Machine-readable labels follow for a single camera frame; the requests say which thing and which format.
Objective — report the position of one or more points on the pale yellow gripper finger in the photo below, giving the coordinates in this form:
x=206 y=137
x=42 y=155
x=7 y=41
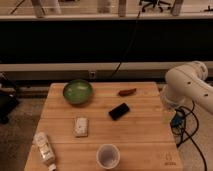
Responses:
x=168 y=115

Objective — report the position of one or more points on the black eraser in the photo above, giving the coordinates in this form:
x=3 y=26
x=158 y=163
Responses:
x=119 y=111

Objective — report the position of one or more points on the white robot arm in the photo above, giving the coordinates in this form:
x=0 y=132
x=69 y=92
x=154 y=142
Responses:
x=187 y=81

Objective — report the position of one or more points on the brown sausage-shaped object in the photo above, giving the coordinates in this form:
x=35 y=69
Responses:
x=127 y=92

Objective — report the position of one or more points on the clear plastic cup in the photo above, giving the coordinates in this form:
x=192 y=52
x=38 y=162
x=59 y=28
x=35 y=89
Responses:
x=108 y=156

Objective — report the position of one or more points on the green bowl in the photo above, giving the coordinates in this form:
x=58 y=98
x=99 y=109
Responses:
x=77 y=91

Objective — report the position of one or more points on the black office chair base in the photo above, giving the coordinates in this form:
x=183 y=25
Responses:
x=153 y=3

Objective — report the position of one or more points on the white plastic bottle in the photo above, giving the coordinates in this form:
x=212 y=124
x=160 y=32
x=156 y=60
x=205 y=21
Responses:
x=47 y=155

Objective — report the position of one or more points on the dark object at left edge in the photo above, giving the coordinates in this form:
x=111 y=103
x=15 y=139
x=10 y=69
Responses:
x=8 y=101

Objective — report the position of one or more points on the white wall outlet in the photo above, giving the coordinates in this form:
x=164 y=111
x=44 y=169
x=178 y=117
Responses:
x=92 y=74

